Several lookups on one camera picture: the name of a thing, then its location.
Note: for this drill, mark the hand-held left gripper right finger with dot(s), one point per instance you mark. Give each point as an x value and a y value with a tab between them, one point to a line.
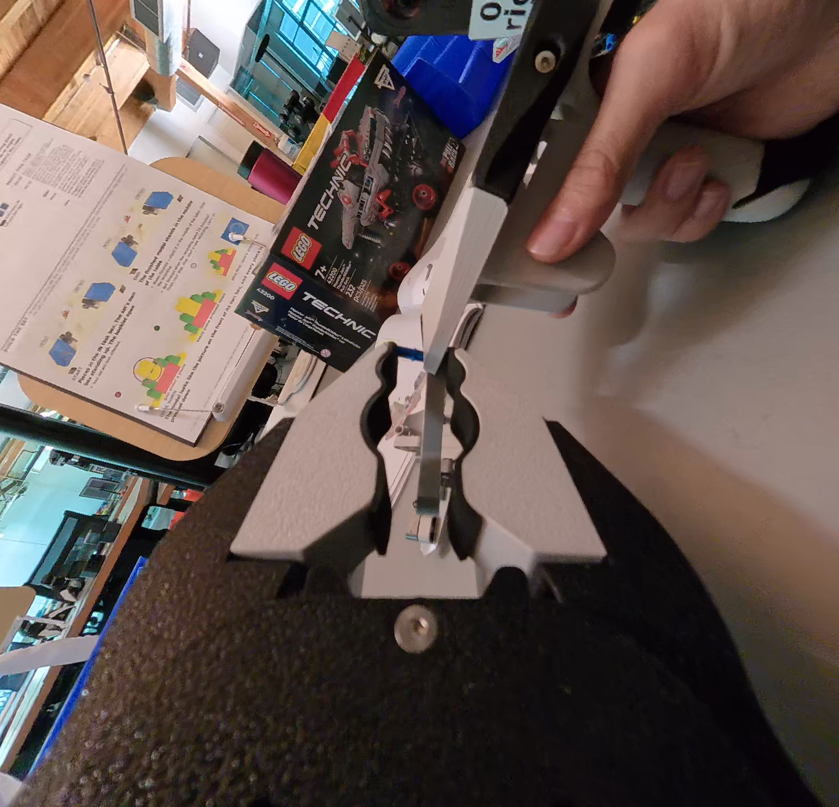
524	486

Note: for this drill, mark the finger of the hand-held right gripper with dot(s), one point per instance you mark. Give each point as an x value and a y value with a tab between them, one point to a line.
413	296
469	256

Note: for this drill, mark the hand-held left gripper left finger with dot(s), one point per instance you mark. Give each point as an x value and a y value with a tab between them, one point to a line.
314	479

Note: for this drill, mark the small blue connector pin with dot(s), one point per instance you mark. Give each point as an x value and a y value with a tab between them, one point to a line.
408	351

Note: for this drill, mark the person's right hand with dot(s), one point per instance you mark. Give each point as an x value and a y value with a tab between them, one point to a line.
721	53

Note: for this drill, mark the blue plastic bin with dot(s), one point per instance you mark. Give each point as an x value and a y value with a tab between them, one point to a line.
452	79

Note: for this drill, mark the black toy set box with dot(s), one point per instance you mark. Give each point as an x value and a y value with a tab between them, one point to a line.
354	217

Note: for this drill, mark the grey brick assembly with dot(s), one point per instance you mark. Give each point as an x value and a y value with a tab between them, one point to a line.
423	535

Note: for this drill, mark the maroon cylinder cup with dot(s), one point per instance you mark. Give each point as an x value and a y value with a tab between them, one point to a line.
272	176

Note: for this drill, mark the glass window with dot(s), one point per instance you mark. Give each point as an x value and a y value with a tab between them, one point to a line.
301	27

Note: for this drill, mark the printed instruction sheet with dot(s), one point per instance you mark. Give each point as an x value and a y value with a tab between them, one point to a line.
98	263

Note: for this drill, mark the white paper strip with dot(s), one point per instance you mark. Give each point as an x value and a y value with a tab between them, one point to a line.
46	656

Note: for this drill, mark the black metal rail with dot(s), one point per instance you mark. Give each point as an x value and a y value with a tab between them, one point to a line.
98	443

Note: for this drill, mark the grey wall speaker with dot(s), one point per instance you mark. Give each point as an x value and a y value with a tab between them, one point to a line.
203	52

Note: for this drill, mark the silver ventilation duct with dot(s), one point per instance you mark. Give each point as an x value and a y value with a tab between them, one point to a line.
157	20

